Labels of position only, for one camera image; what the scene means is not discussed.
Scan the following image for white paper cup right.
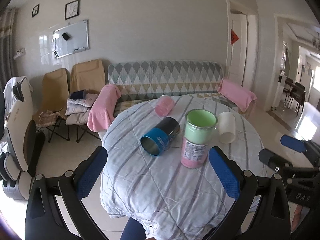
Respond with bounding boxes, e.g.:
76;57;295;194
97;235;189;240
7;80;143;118
217;112;236;144

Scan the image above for pink plastic cup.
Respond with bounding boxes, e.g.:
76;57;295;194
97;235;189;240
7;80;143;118
155;95;175;117

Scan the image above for operator hand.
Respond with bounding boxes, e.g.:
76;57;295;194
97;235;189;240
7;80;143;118
291;205;310;232

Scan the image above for dining chairs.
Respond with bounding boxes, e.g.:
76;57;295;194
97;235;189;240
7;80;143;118
285;78;307;115

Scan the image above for striped white tablecloth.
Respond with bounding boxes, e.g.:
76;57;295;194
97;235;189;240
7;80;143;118
99;94;264;240

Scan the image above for operator blue trousers leg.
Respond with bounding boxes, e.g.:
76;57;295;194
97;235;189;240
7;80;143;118
120;218;146;240

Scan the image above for pink towel left armrest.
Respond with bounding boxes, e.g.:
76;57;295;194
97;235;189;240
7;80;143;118
87;84;121;132

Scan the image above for pink towel armrest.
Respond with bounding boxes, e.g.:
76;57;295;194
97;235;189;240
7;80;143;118
87;84;121;132
218;78;257;113

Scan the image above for folded clothes pile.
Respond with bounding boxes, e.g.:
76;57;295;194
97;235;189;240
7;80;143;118
65;93;98;125

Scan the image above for pink towel right armrest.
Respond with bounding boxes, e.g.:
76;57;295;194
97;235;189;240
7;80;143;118
218;78;257;113

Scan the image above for blue black metal can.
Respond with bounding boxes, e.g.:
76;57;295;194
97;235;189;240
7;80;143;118
140;117;181;156

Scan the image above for tan folding chair left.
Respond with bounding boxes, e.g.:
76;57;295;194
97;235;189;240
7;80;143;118
33;68;70;142

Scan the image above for tan folding chair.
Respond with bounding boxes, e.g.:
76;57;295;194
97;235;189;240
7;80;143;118
69;59;106;94
33;68;70;142

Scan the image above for chandelier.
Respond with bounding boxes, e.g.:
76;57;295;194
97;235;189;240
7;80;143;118
312;33;320;50

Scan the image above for tan folding chair right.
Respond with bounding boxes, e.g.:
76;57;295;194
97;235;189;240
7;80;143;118
69;59;106;94

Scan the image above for sofa with diamond cover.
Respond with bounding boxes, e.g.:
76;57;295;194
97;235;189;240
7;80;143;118
107;61;253;118

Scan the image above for white door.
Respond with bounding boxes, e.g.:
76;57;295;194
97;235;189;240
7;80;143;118
226;0;259;90

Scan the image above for red door decoration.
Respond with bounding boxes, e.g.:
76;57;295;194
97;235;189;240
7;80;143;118
231;29;240;45

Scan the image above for white whiteboard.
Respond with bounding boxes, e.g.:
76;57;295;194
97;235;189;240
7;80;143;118
53;20;89;59

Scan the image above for small black framed picture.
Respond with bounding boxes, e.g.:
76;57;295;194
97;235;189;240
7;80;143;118
32;4;40;17

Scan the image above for grey curtain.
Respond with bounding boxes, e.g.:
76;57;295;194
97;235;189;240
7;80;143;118
0;8;17;92

